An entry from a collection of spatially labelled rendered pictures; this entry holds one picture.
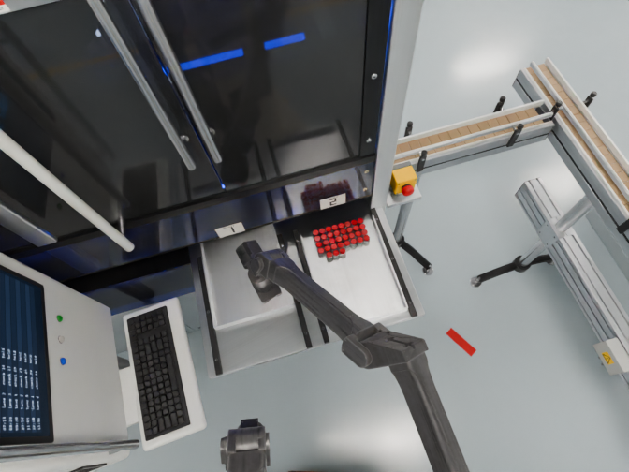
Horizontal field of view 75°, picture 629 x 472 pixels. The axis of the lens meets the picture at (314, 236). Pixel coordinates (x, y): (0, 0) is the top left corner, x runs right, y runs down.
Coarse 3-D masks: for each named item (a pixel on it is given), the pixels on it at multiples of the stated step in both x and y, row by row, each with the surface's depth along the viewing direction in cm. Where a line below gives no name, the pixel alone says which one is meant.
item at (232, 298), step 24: (216, 240) 144; (240, 240) 143; (264, 240) 142; (216, 264) 140; (240, 264) 139; (216, 288) 136; (240, 288) 135; (216, 312) 132; (240, 312) 132; (264, 312) 128
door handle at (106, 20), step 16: (96, 0) 54; (96, 16) 56; (112, 32) 58; (128, 48) 62; (128, 64) 63; (144, 80) 67; (144, 96) 70; (160, 112) 74; (176, 144) 82; (192, 160) 88
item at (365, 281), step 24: (312, 240) 141; (312, 264) 137; (336, 264) 137; (360, 264) 136; (384, 264) 135; (336, 288) 133; (360, 288) 132; (384, 288) 132; (360, 312) 129; (384, 312) 129
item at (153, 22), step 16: (144, 0) 56; (144, 16) 58; (160, 32) 60; (160, 48) 63; (176, 64) 66; (176, 80) 68; (192, 96) 73; (192, 112) 76; (208, 128) 81; (208, 144) 84
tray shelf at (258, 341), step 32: (288, 224) 145; (320, 224) 144; (384, 224) 142; (192, 256) 142; (256, 320) 130; (288, 320) 130; (384, 320) 128; (224, 352) 127; (256, 352) 126; (288, 352) 126
